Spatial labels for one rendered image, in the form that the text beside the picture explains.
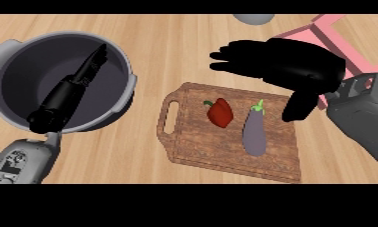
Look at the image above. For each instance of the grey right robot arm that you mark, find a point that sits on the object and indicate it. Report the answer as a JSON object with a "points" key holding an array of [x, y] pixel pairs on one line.
{"points": [[357, 114]]}

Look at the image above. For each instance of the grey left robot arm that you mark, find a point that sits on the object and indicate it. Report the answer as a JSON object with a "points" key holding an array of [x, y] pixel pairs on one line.
{"points": [[24, 162]]}

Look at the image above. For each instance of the brown wooden cutting board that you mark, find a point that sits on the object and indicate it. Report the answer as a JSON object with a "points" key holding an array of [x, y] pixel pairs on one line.
{"points": [[231, 141]]}

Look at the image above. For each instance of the red bell pepper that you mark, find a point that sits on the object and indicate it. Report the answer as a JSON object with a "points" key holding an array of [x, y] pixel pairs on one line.
{"points": [[221, 112]]}

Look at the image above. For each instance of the purple eggplant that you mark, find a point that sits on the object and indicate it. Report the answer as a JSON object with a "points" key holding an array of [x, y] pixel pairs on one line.
{"points": [[255, 132]]}

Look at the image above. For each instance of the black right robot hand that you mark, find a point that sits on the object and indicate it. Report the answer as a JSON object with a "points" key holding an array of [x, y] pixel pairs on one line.
{"points": [[290, 62]]}

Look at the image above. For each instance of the grey metal pot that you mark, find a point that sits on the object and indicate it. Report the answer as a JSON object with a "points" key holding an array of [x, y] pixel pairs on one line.
{"points": [[60, 81]]}

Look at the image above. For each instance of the grey round object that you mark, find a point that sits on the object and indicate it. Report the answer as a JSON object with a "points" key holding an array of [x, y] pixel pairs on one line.
{"points": [[253, 18]]}

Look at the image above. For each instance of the pink box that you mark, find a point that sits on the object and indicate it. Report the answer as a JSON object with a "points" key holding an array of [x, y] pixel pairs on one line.
{"points": [[340, 42]]}

